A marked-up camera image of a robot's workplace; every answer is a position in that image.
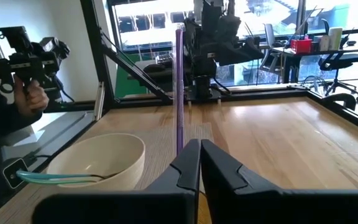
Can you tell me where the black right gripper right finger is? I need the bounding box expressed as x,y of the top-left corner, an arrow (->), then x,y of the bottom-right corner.
200,139 -> 358,224

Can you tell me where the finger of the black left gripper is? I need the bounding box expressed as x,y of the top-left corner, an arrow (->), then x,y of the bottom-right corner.
243,37 -> 265,63

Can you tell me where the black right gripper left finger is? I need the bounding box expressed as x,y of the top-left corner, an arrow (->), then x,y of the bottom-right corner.
32,138 -> 202,224

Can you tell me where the white bowl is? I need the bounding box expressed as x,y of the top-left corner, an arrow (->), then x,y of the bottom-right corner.
46,133 -> 147,192

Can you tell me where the purple chopstick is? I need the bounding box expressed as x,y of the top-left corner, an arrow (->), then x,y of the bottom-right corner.
174,27 -> 185,156

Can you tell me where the gold spoon green handle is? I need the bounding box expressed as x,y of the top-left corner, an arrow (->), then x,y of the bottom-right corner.
23,177 -> 101,185

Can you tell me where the grey office chair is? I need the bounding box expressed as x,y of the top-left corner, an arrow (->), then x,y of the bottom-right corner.
259,23 -> 288,75

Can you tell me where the red box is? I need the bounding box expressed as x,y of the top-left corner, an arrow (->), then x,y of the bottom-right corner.
290,37 -> 313,55

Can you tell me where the dark office desk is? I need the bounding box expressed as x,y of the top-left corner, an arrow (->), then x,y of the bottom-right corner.
272,42 -> 358,85

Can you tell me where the white container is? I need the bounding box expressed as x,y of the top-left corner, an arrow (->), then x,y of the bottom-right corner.
328,27 -> 344,51

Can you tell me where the black office chair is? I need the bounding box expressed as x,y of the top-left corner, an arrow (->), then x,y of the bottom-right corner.
318,18 -> 358,102

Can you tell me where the green board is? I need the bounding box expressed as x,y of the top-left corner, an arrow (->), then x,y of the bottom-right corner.
114,52 -> 157,99

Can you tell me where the person's hand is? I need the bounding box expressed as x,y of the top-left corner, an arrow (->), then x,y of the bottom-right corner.
13,75 -> 50,118

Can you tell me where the black frame clamp handle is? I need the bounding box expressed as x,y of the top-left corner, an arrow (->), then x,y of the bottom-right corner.
321,92 -> 358,112

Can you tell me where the silver frame bracket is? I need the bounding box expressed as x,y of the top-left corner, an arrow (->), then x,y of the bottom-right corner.
93,80 -> 106,121

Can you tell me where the black aluminium table frame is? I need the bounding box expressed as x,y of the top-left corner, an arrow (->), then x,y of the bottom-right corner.
42,0 -> 358,138

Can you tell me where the black table-level camera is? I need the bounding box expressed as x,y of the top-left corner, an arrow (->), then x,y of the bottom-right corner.
2,157 -> 30,190

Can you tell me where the black teleoperation handle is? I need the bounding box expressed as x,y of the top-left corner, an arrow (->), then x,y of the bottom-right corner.
0,26 -> 71,105

